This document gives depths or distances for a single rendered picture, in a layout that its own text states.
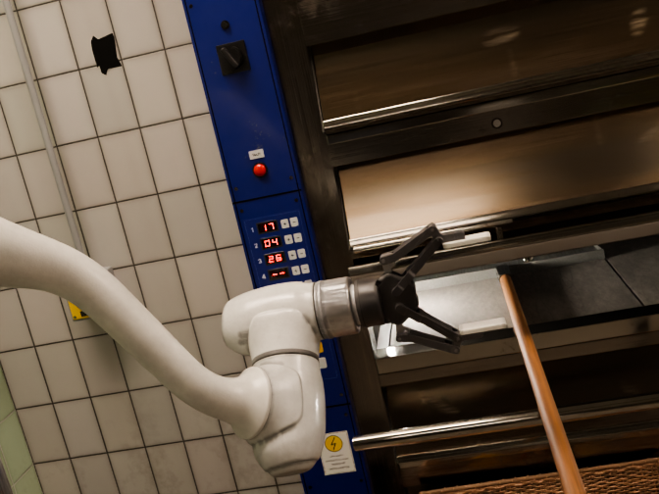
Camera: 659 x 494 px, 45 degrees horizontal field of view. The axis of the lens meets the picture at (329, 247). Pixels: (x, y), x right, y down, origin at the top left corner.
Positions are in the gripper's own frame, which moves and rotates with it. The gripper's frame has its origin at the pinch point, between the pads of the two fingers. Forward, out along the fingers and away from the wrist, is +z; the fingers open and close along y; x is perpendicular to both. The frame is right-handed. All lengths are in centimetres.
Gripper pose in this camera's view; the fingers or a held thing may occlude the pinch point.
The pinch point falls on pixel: (490, 280)
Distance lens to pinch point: 122.0
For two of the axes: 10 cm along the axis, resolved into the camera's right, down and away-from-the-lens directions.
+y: 2.1, 9.5, 2.1
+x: -1.2, 2.4, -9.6
